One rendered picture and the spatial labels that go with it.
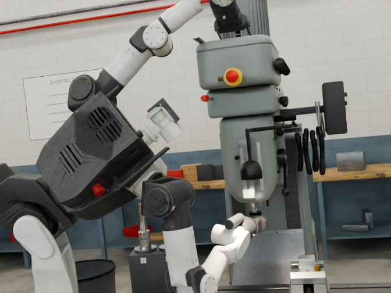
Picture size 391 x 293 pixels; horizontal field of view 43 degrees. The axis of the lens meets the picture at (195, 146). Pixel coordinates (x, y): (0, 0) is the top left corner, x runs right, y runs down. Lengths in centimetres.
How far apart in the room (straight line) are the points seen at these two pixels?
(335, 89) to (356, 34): 409
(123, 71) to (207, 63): 28
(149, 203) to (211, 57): 55
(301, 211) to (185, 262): 94
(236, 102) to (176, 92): 454
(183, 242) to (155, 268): 58
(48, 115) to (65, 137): 549
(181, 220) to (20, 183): 49
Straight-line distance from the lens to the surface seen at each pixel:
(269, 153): 178
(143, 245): 202
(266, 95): 173
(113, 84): 162
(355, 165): 556
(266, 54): 165
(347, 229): 566
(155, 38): 160
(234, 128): 178
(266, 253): 227
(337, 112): 205
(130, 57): 162
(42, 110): 699
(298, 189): 225
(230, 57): 165
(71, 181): 142
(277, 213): 227
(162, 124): 154
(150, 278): 201
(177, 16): 164
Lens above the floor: 165
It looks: 4 degrees down
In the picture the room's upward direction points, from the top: 6 degrees counter-clockwise
